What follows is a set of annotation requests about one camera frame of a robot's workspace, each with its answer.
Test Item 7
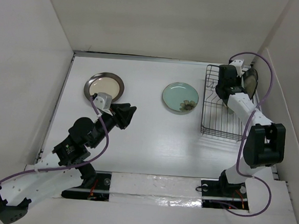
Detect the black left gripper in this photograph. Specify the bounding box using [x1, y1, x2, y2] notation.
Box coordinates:
[91, 100, 137, 151]

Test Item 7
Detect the dark rimmed mosaic plate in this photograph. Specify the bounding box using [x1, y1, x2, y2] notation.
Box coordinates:
[243, 68, 259, 100]

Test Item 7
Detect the brown rimmed cream plate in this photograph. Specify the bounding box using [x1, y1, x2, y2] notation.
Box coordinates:
[83, 72, 124, 102]

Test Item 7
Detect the teal flower plate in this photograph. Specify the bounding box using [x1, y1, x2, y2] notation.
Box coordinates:
[162, 82, 199, 113]

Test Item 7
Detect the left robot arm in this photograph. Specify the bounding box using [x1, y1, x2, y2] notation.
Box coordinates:
[0, 103, 136, 224]

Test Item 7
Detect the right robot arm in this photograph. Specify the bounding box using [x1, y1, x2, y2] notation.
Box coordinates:
[215, 64, 286, 197]

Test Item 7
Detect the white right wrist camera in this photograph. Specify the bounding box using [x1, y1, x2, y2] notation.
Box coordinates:
[229, 59, 244, 76]

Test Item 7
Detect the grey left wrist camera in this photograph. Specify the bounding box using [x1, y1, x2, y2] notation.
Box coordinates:
[93, 92, 112, 110]

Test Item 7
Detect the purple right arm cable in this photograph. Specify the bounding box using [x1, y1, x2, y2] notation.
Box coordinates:
[218, 51, 282, 219]

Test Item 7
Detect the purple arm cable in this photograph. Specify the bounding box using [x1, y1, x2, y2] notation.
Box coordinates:
[0, 88, 113, 224]
[218, 51, 282, 219]

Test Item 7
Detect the black wire dish rack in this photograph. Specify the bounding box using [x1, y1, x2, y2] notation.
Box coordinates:
[201, 64, 245, 142]

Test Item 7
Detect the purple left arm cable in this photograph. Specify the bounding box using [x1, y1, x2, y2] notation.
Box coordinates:
[0, 88, 113, 224]

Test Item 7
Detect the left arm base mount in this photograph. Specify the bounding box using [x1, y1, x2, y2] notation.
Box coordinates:
[61, 172, 112, 201]

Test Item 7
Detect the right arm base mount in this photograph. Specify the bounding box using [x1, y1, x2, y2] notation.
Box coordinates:
[196, 179, 249, 211]

